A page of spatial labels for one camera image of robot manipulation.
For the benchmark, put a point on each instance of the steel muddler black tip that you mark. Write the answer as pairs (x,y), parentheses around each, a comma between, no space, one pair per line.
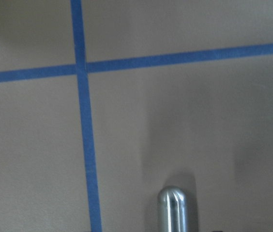
(172,210)

